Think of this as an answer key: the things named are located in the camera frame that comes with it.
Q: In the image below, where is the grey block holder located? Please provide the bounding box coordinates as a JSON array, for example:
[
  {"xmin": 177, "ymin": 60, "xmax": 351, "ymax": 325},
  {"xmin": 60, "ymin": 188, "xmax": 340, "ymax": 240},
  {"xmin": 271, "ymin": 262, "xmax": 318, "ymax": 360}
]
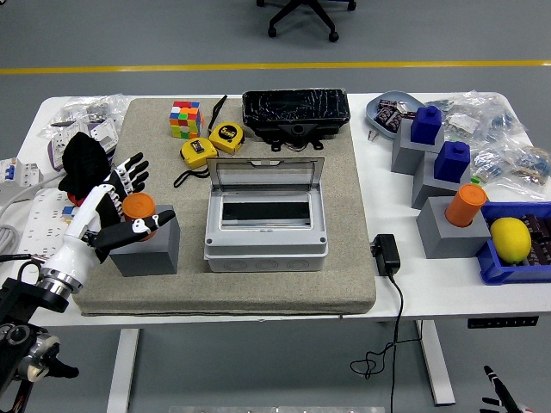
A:
[
  {"xmin": 415, "ymin": 195, "xmax": 492, "ymax": 260},
  {"xmin": 108, "ymin": 204, "xmax": 181, "ymax": 277},
  {"xmin": 390, "ymin": 116, "xmax": 445, "ymax": 176},
  {"xmin": 411, "ymin": 148, "xmax": 473, "ymax": 211}
]

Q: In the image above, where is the large yellow tape measure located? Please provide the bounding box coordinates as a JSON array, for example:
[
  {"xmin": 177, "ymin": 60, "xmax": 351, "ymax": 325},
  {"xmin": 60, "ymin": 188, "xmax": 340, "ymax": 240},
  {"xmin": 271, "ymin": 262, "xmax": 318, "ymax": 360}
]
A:
[{"xmin": 207, "ymin": 95, "xmax": 245, "ymax": 156}]

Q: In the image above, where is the black power adapter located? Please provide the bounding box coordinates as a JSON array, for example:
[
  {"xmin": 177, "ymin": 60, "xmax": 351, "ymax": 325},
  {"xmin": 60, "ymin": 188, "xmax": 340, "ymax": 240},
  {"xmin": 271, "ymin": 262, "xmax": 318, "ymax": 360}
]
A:
[{"xmin": 370, "ymin": 233, "xmax": 402, "ymax": 276}]

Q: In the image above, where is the white circuit breaker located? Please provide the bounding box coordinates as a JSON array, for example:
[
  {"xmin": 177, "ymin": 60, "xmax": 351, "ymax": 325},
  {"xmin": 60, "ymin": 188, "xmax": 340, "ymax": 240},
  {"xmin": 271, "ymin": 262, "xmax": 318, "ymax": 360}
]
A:
[{"xmin": 0, "ymin": 157, "xmax": 44, "ymax": 197}]

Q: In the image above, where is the blue bottle-shaped block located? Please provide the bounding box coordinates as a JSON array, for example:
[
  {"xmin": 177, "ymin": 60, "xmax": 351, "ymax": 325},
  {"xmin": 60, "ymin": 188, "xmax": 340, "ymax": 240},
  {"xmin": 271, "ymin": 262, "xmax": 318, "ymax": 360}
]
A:
[
  {"xmin": 410, "ymin": 105, "xmax": 444, "ymax": 145},
  {"xmin": 433, "ymin": 140, "xmax": 471, "ymax": 182}
]

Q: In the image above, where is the grey-brown fabric mat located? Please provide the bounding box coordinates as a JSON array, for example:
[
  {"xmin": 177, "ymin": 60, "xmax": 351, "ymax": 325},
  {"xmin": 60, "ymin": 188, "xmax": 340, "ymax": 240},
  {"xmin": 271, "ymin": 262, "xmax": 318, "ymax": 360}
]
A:
[{"xmin": 71, "ymin": 97, "xmax": 378, "ymax": 317}]

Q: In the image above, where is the blue plastic bin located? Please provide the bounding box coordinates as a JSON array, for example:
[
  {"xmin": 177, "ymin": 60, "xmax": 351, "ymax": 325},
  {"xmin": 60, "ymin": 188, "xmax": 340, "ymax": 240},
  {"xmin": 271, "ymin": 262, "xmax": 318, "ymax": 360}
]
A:
[{"xmin": 475, "ymin": 200, "xmax": 551, "ymax": 286}]

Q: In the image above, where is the clear bag of parts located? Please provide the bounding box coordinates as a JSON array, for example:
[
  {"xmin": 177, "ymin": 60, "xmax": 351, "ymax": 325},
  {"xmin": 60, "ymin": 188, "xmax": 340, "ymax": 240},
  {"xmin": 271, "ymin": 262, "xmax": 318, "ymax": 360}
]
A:
[
  {"xmin": 470, "ymin": 144, "xmax": 551, "ymax": 201},
  {"xmin": 425, "ymin": 89, "xmax": 529, "ymax": 146},
  {"xmin": 37, "ymin": 93, "xmax": 130, "ymax": 143}
]

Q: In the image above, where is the grey plastic junction box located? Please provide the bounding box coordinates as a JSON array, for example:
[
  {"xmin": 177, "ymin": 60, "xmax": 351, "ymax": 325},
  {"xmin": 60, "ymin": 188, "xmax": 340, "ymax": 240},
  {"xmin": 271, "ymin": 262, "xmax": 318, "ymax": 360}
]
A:
[{"xmin": 202, "ymin": 188, "xmax": 330, "ymax": 274}]

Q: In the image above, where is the orange cylinder battery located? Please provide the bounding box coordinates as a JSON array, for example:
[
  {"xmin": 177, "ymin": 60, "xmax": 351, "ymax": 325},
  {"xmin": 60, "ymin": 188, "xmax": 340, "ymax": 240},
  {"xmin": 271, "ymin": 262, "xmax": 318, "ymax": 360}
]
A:
[
  {"xmin": 444, "ymin": 183, "xmax": 488, "ymax": 228},
  {"xmin": 121, "ymin": 192, "xmax": 157, "ymax": 243}
]

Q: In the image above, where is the black table control panel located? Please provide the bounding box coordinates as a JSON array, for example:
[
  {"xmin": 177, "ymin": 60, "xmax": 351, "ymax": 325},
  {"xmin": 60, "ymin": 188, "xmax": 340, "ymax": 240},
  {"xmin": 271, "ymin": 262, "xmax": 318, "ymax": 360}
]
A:
[{"xmin": 467, "ymin": 316, "xmax": 540, "ymax": 330}]

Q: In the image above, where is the black crinkled wrapped device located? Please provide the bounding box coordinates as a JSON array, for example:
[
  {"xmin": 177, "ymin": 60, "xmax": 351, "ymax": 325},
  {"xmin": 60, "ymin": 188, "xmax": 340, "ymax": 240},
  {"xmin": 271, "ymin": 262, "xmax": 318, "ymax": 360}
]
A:
[{"xmin": 241, "ymin": 88, "xmax": 350, "ymax": 153}]

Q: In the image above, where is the black cloth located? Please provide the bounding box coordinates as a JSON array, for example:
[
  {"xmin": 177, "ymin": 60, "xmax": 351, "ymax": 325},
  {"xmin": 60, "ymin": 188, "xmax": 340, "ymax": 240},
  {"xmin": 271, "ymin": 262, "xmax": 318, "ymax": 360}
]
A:
[{"xmin": 58, "ymin": 131, "xmax": 116, "ymax": 200}]

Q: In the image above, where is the transparent hinged box lid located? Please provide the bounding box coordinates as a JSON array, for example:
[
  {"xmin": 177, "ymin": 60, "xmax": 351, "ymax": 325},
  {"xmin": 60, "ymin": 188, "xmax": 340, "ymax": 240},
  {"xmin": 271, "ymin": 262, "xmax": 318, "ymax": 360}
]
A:
[{"xmin": 205, "ymin": 156, "xmax": 325, "ymax": 195}]

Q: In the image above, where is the grey cable bundle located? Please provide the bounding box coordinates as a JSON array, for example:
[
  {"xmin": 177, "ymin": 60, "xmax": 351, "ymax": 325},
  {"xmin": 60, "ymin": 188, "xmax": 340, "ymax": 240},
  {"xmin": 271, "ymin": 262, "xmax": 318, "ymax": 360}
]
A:
[{"xmin": 0, "ymin": 223, "xmax": 21, "ymax": 263}]

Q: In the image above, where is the small yellow tape measure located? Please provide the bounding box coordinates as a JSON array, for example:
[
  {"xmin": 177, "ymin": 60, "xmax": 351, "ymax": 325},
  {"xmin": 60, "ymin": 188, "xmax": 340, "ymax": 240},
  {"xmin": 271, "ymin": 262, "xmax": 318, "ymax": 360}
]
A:
[{"xmin": 173, "ymin": 138, "xmax": 220, "ymax": 189}]

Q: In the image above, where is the yellow lemon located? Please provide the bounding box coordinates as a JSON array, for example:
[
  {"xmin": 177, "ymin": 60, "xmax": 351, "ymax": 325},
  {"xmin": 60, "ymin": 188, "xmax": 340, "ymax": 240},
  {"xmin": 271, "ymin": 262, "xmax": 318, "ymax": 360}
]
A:
[{"xmin": 490, "ymin": 217, "xmax": 533, "ymax": 264}]

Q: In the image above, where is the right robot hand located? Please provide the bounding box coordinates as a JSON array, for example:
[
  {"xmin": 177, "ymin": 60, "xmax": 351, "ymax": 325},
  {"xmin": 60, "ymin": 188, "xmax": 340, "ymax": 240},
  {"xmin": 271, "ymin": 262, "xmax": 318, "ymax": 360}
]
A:
[{"xmin": 479, "ymin": 365, "xmax": 540, "ymax": 413}]

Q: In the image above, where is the dark brown packets pile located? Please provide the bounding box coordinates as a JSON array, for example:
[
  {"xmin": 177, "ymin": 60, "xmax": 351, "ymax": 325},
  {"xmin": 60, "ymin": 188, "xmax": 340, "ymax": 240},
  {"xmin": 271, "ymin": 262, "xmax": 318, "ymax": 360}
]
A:
[{"xmin": 514, "ymin": 213, "xmax": 551, "ymax": 267}]

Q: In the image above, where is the large multicoloured puzzle cube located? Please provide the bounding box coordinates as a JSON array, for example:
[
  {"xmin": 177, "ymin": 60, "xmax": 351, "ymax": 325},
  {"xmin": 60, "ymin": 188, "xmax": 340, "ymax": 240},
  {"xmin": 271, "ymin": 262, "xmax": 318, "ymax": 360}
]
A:
[{"xmin": 169, "ymin": 101, "xmax": 204, "ymax": 139}]

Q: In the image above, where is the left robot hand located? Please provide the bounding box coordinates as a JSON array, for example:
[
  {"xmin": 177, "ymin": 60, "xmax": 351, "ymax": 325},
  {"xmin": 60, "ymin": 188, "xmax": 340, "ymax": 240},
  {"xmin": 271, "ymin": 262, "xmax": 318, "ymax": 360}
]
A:
[{"xmin": 40, "ymin": 151, "xmax": 177, "ymax": 283}]

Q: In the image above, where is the black office chair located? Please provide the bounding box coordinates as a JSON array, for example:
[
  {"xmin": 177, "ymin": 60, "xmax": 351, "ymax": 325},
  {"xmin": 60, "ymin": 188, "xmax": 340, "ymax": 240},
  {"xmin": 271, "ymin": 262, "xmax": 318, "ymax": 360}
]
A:
[{"xmin": 256, "ymin": 0, "xmax": 357, "ymax": 43}]

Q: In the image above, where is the thick white cable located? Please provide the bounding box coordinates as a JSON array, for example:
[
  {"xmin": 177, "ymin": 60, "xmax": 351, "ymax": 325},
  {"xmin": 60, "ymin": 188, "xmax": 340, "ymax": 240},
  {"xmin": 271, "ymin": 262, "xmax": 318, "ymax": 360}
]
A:
[{"xmin": 0, "ymin": 174, "xmax": 61, "ymax": 216}]

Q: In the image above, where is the blue-grey oval dish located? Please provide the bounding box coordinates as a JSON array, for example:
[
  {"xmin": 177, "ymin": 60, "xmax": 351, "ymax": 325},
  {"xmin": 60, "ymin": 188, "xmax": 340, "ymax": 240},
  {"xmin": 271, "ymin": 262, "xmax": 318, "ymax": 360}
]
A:
[{"xmin": 364, "ymin": 89, "xmax": 425, "ymax": 141}]

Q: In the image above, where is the black adapter cord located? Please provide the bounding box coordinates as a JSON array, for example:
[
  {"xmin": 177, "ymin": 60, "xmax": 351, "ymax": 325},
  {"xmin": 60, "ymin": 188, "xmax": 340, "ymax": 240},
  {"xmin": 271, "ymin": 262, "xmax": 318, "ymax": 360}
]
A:
[{"xmin": 349, "ymin": 273, "xmax": 406, "ymax": 413}]

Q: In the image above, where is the white table leg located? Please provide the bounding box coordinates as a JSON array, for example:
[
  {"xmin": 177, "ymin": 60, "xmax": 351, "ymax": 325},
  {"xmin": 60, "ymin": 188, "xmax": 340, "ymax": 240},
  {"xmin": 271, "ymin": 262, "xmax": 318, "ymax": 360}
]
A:
[
  {"xmin": 106, "ymin": 329, "xmax": 141, "ymax": 413},
  {"xmin": 415, "ymin": 320, "xmax": 456, "ymax": 406}
]

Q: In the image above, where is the white power strip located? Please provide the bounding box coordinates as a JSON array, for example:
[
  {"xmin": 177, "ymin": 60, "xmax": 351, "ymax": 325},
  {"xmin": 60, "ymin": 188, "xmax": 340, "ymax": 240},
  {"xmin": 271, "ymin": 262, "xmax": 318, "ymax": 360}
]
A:
[{"xmin": 19, "ymin": 188, "xmax": 83, "ymax": 259}]

